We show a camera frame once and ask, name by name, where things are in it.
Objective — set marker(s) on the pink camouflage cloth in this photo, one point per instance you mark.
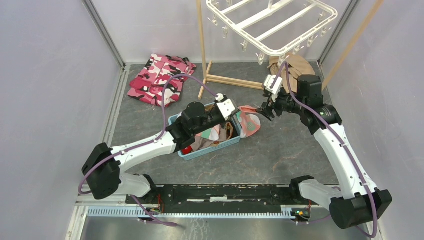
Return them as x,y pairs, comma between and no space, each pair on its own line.
149,85

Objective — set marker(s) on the pink sock green patches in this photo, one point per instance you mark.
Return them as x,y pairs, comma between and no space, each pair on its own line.
249,121

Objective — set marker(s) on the red sock white stars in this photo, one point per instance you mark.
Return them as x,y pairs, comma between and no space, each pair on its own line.
187,150

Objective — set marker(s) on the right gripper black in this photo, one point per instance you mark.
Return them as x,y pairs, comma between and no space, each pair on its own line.
267,108

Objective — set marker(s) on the brown beige socks pile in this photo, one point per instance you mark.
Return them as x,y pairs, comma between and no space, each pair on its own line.
226,133

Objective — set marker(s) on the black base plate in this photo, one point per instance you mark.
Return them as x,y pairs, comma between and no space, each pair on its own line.
223,199

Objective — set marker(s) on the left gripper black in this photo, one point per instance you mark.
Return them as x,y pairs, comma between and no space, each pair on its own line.
223,121

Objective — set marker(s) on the white clip hanger frame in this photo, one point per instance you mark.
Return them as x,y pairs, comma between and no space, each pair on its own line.
275,28

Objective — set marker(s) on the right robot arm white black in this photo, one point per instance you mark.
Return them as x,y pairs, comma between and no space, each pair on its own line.
358,200

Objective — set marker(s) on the beige cloth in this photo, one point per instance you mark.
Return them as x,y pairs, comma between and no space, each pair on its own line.
297,66

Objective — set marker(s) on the blue plastic basket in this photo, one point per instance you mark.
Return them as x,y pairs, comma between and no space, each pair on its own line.
232,141

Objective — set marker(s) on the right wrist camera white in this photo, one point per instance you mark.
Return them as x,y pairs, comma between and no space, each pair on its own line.
272,87

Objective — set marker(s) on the wooden hanger stand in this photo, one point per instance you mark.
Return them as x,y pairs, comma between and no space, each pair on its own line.
353,5

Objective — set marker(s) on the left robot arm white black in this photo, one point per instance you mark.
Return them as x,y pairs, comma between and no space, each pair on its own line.
105,170

